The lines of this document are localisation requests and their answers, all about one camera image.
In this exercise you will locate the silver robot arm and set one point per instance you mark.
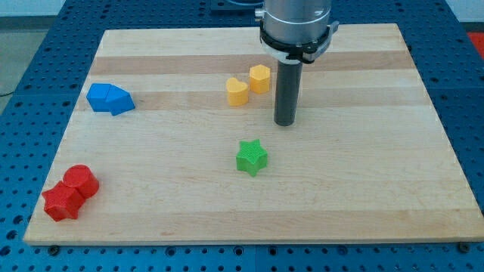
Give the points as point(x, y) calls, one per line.
point(295, 31)

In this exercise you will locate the yellow heart block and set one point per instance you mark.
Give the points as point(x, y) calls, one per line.
point(237, 92)

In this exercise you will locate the green star block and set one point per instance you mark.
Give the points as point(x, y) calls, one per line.
point(251, 157)

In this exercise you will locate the yellow hexagon block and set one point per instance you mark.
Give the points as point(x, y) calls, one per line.
point(260, 79)

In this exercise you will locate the wooden board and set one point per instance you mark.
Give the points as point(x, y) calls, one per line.
point(366, 160)

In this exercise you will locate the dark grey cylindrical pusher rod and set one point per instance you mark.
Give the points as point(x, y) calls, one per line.
point(287, 93)

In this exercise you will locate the blue pentagon block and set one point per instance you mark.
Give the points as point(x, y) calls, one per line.
point(118, 101)

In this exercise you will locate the blue cube block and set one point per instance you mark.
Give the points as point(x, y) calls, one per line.
point(97, 95)

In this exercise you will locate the red cylinder block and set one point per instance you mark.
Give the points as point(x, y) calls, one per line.
point(81, 178)

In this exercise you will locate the red star block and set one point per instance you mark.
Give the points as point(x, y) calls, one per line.
point(62, 202)

